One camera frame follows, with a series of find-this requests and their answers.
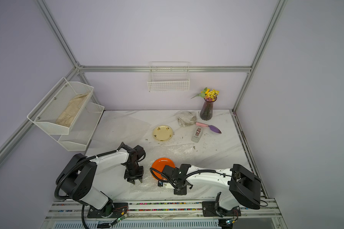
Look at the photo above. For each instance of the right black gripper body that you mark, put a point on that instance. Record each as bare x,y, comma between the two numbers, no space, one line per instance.
177,190

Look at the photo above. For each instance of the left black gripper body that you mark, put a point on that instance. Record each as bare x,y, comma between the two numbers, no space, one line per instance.
133,171

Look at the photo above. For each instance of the orange dinner plate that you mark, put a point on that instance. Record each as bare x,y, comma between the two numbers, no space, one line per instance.
159,165

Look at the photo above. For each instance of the clear bubble wrap sheet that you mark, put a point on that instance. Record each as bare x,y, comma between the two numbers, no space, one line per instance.
159,157
186,118

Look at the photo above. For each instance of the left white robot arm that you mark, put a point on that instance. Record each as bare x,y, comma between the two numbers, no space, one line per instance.
76,180

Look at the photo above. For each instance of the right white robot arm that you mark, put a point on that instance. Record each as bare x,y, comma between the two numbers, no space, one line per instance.
237,185

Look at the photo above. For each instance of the lower white mesh shelf bin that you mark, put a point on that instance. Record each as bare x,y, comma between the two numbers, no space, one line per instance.
79,137

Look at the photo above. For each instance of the white mesh shelf bin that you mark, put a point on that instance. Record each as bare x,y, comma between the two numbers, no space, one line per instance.
79,137
45,114

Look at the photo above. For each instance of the purple glass vase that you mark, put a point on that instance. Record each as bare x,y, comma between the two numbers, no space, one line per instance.
206,112

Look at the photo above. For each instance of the beige cloth in bin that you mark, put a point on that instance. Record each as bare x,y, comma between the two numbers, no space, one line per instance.
68,115

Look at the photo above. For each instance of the yellow artificial flowers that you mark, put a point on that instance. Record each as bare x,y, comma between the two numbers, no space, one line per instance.
208,94

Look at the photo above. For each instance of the upper white mesh shelf bin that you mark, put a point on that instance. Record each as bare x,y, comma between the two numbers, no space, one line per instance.
45,114

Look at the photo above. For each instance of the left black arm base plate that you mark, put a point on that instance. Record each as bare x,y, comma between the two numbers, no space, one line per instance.
114,210

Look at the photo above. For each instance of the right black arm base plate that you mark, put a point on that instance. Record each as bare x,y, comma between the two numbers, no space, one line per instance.
212,209

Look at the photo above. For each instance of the aluminium front rail frame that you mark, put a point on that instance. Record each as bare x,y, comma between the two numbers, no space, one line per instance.
165,210

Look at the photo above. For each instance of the white wire wall basket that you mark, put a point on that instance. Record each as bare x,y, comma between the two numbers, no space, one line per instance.
168,76

